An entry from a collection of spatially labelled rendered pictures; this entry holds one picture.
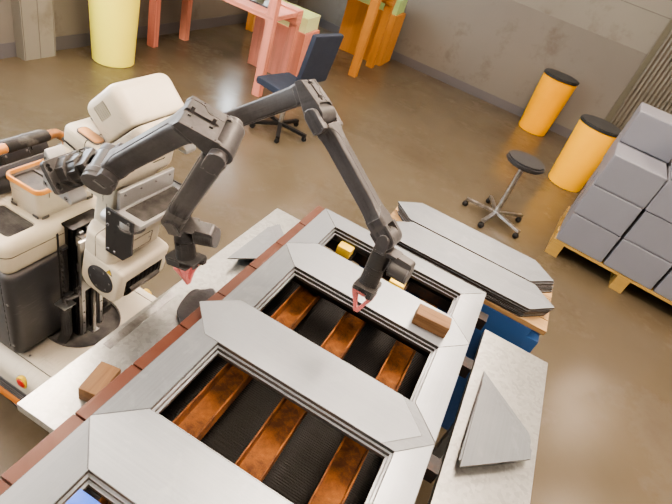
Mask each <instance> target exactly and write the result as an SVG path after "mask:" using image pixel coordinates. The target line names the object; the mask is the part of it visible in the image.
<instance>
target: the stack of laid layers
mask: <svg viewBox="0 0 672 504"><path fill-rule="evenodd" d="M333 237H336V238H338V239H340V240H342V241H344V242H346V243H347V244H349V245H351V246H353V247H355V248H357V249H359V250H360V251H362V252H364V253H366V254H368V255H370V254H371V252H372V249H373V248H374V247H372V246H370V245H368V244H366V243H364V242H363V241H361V240H359V239H357V238H355V237H353V236H351V235H350V234H348V233H346V232H344V231H342V230H340V229H338V228H336V227H334V228H333V229H332V230H331V231H330V232H329V233H328V234H327V235H326V236H325V237H324V238H323V239H322V240H321V241H320V242H319V243H318V244H320V245H322V246H323V247H324V246H325V245H326V244H327V243H328V242H329V241H330V240H331V239H332V238H333ZM294 277H295V278H296V279H298V280H300V281H302V282H303V283H305V284H307V285H309V286H310V287H312V288H314V289H316V290H318V291H319V292H321V293H323V294H325V295H326V296H328V297H330V298H332V299H333V300H335V301H337V302H339V303H340V304H342V305H344V306H346V307H347V308H349V309H351V310H353V299H352V298H350V297H349V296H347V295H345V294H343V293H342V292H340V291H338V290H336V289H334V288H333V287H331V286H329V285H327V284H326V283H324V282H322V281H320V280H318V279H317V278H315V277H313V276H311V275H309V274H308V273H306V272H304V271H302V270H301V269H299V268H297V267H294V268H293V269H292V270H291V271H290V272H289V273H288V274H287V275H286V276H285V277H284V278H283V279H282V280H281V281H280V282H279V283H278V284H277V285H276V286H275V287H274V288H273V289H272V290H271V291H270V292H269V293H267V294H266V295H265V296H264V297H263V298H262V299H261V300H260V301H259V302H258V303H257V304H256V305H255V306H254V308H256V309H258V310H259V311H262V310H263V309H264V308H265V307H266V306H267V304H268V303H269V302H270V301H271V300H272V299H273V298H274V297H275V296H276V295H277V294H278V293H279V292H280V291H281V290H282V289H283V288H284V287H285V286H286V285H287V284H288V283H289V282H290V281H291V280H292V279H293V278H294ZM411 278H412V279H414V280H416V281H418V282H420V283H422V284H424V285H425V286H427V287H429V288H431V289H433V290H435V291H437V292H438V293H440V294H442V295H444V296H446V297H448V298H450V299H451V300H453V301H452V304H451V306H450V308H449V311H448V313H447V314H448V315H450V316H452V314H453V311H454V309H455V307H456V304H457V302H458V300H459V297H460V295H461V294H460V293H458V292H456V291H454V290H452V289H451V288H449V287H447V286H445V285H443V284H441V283H439V282H438V281H436V280H434V279H432V278H430V277H428V276H426V275H424V274H423V273H421V272H419V271H417V270H415V269H414V270H413V273H412V275H411ZM353 311H354V310H353ZM356 313H358V314H360V315H362V316H363V317H365V318H367V319H369V320H370V321H372V322H374V323H376V324H377V325H379V326H381V327H383V328H385V329H386V330H388V331H390V332H392V333H393V334H395V335H397V336H399V337H400V338H402V339H404V340H406V341H407V342H409V343H411V344H413V345H415V346H416V347H418V348H420V349H422V350H423V351H425V352H427V353H429V356H428V359H427V361H426V363H425V365H424V368H423V370H422V372H421V375H420V377H419V379H418V381H417V384H416V386H415V388H414V391H413V393H412V395H411V397H410V400H409V399H407V398H406V397H404V398H405V401H406V403H407V405H408V407H409V409H410V411H411V413H412V415H413V417H414V420H415V422H416V424H417V426H418V428H419V430H420V432H421V434H422V436H419V437H414V438H408V439H403V440H397V441H391V442H386V443H380V442H379V441H377V440H375V439H374V438H372V437H371V436H369V435H367V434H366V433H364V432H362V431H361V430H359V429H358V428H356V427H354V426H353V425H351V424H349V423H348V422H346V421H345V420H343V419H341V418H340V417H338V416H337V415H335V414H333V413H332V412H330V411H328V410H327V409H325V408H324V407H322V406H320V405H319V404H317V403H315V402H314V401H312V400H311V399H309V398H307V397H306V396H304V395H302V394H301V393H299V392H298V391H296V390H294V389H293V388H291V387H290V386H288V385H286V384H285V383H283V382H281V381H280V380H278V379H277V378H275V377H273V376H272V375H270V374H268V373H267V372H265V371H264V370H262V369H260V368H259V367H257V366H255V365H254V364H252V363H251V362H249V361H247V360H246V359H244V358H243V357H241V356H239V355H238V354H236V353H235V352H233V351H231V350H230V349H228V348H227V347H225V346H223V345H222V344H220V343H219V342H217V344H216V345H215V346H214V347H213V348H212V349H211V350H210V351H209V352H208V353H207V354H206V355H205V356H204V357H203V358H202V359H201V360H200V361H198V362H197V363H196V364H195V365H194V366H193V367H192V368H191V369H190V370H189V371H188V372H187V373H186V374H185V375H184V376H183V377H182V378H181V379H180V380H179V381H178V382H177V383H176V384H175V385H174V386H173V387H172V388H171V389H170V390H169V391H168V392H167V393H166V394H165V395H164V396H163V397H162V398H161V399H160V400H159V401H158V402H157V403H156V404H155V405H154V406H153V407H152V408H150V409H151V410H153V411H154V412H156V413H157V414H159V415H160V413H161V412H162V411H163V410H164V409H165V408H166V407H167V406H168V405H169V404H170V403H171V402H172V401H173V400H174V399H175V398H176V397H177V396H178V395H179V394H180V393H181V392H182V391H183V390H184V389H185V388H186V387H187V386H188V385H189V384H190V383H191V382H192V381H193V380H194V379H195V378H196V377H197V376H198V375H199V374H200V373H201V372H202V371H203V370H204V369H205V368H206V367H207V366H208V365H209V364H210V363H211V362H212V361H213V359H214V358H215V357H216V356H219V357H220V358H222V359H224V360H225V361H227V362H228V363H230V364H232V365H233V366H235V367H236V368H238V369H240V370H241V371H243V372H244V373H246V374H248V375H249V376H251V377H252V378H254V379H256V380H257V381H259V382H260V383H262V384H264V385H265V386H267V387H268V388H270V389H272V390H273V391H275V392H276V393H278V394H280V395H281V396H283V397H284V398H286V399H288V400H289V401H291V402H292V403H294V404H296V405H297V406H299V407H300V408H302V409H304V410H305V411H307V412H308V413H310V414H312V415H313V416H315V417H316V418H318V419H320V420H321V421H323V422H324V423H326V424H328V425H329V426H331V427H332V428H334V429H336V430H337V431H339V432H340V433H342V434H344V435H345V436H347V437H349V438H350V439H352V440H353V441H355V442H357V443H358V444H360V445H361V446H363V447H365V448H366V449H368V450H369V451H371V452H373V453H374V454H376V455H377V456H379V457H381V458H382V459H383V462H382V464H381V466H380V468H379V471H378V473H377V475H376V478H375V480H374V482H373V484H372V487H371V489H370V491H369V494H368V496H367V498H366V500H365V503H364V504H373V501H374V499H375V497H376V494H377V492H378V490H379V487H380V485H381V482H382V480H383V478H384V475H385V473H386V471H387V468H388V466H389V463H390V461H391V459H392V456H393V454H394V452H398V451H403V450H408V449H413V448H419V447H424V446H429V445H435V441H434V439H433V437H432V435H431V433H430V431H429V429H428V427H427V425H426V423H425V421H424V419H423V417H422V415H421V413H420V411H419V409H418V407H417V405H416V403H415V402H416V399H417V397H418V395H419V392H420V390H421V387H422V385H423V383H424V380H425V378H426V376H427V373H428V371H429V368H430V366H431V364H432V361H433V359H434V357H435V354H436V352H437V349H438V346H436V345H434V344H432V343H431V342H429V341H427V340H425V339H423V338H422V337H420V336H418V335H416V334H414V333H413V332H411V331H409V330H407V329H406V328H404V327H402V326H400V325H398V324H397V323H395V322H393V321H391V320H390V319H388V318H386V317H384V316H382V315H381V314H379V313H377V312H375V311H374V310H372V309H370V308H368V307H366V306H364V307H363V308H362V309H361V310H360V311H359V312H356ZM160 416H162V415H160ZM162 417H163V416H162ZM163 418H165V417H163ZM165 419H166V418H165ZM166 420H168V419H166ZM168 421H169V420H168ZM169 422H171V421H169ZM171 423H172V422H171ZM172 424H174V423H172ZM174 425H175V424H174ZM175 426H177V425H175ZM177 427H178V426H177ZM178 428H180V427H178ZM180 429H181V428H180ZM181 430H183V429H181ZM183 431H184V430H183ZM184 432H186V431H184ZM186 433H187V432H186ZM187 434H188V433H187ZM192 437H193V436H192ZM193 438H194V437H193ZM194 439H196V438H194ZM196 440H197V439H196ZM197 441H199V440H197ZM199 442H200V441H199ZM200 443H202V442H200ZM202 444H203V443H202ZM203 445H205V444H203ZM205 446H206V445H205ZM206 447H208V446H206ZM208 448H209V447H208ZM209 449H211V448H209ZM211 450H212V449H211ZM212 451H214V450H212ZM214 452H215V451H214ZM215 453H217V452H215ZM217 454H218V453H217ZM218 455H220V454H218ZM220 456H221V455H220ZM221 457H223V456H221ZM223 458H224V457H223ZM224 459H226V458H224ZM226 460H227V459H226ZM227 461H229V460H227ZM229 462H230V461H229ZM230 463H232V462H230ZM232 464H233V463H232ZM233 465H235V464H233ZM235 466H236V465H235ZM236 467H238V466H236ZM238 468H239V467H238ZM239 469H241V468H239ZM241 470H242V469H241ZM242 471H244V470H242ZM244 472H245V471H244ZM245 473H247V472H245ZM247 474H248V473H247ZM248 475H250V474H248ZM250 476H251V475H250ZM251 477H253V476H251ZM253 478H254V477H253ZM254 479H256V478H254ZM256 480H257V479H256ZM257 481H259V480H257ZM259 482H260V481H259ZM260 483H262V482H260ZM262 484H263V483H262ZM263 485H265V484H263ZM265 486H266V485H265ZM88 487H89V488H91V489H92V490H94V491H95V492H96V493H98V494H99V495H100V496H102V497H103V498H104V499H106V500H107V501H109V502H110V503H111V504H135V503H134V502H132V501H131V500H130V499H128V498H127V497H126V496H124V495H123V494H121V493H120V492H119V491H117V490H116V489H114V488H113V487H112V486H110V485H109V484H108V483H106V482H105V481H103V480H102V479H101V478H99V477H98V476H96V475H95V474H94V473H92V472H91V471H90V470H88V469H87V472H86V473H85V474H84V475H83V476H82V477H81V478H80V479H79V480H78V481H77V482H76V483H75V484H74V485H73V486H72V487H71V488H70V489H69V490H68V491H67V492H66V493H65V494H64V495H63V496H62V497H60V498H59V499H58V500H57V501H56V502H55V503H54V504H65V503H66V502H67V501H68V500H69V499H70V498H71V497H72V496H73V495H74V494H75V493H76V492H77V491H78V490H79V489H82V490H83V491H85V490H86V489H87V488H88ZM266 487H268V486H266ZM268 488H269V487H268ZM269 489H271V488H269ZM271 490H272V489H271ZM272 491H273V492H275V491H274V490H272ZM275 493H276V494H278V493H277V492H275ZM278 495H279V494H278ZM279 496H281V495H279ZM281 497H282V496H281ZM282 498H284V497H282ZM284 499H285V498H284ZM285 500H287V499H285ZM287 501H288V500H287ZM288 502H290V501H288ZM290 503H291V502H290ZM291 504H293V503H291Z"/></svg>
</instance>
